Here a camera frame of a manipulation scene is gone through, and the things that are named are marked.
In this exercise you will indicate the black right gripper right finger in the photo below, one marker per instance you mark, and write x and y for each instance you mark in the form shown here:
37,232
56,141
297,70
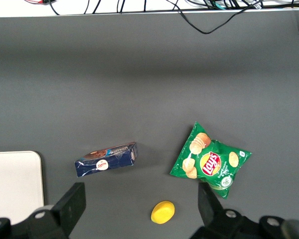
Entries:
214,219

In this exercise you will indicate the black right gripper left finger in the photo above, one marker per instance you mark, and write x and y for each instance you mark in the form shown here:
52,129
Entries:
64,214

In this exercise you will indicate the beige plastic tray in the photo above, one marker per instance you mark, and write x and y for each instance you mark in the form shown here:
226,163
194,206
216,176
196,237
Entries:
15,181

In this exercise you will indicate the blue cookie box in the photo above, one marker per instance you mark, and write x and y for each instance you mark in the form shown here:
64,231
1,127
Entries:
104,161

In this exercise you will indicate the yellow lemon-shaped object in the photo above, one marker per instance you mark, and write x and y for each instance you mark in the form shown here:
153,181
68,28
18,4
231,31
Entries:
162,212

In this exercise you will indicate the green chips bag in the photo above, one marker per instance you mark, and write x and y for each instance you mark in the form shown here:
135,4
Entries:
209,161

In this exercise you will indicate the dark grey table mat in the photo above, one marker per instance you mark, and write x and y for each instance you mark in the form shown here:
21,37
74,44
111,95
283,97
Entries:
149,87

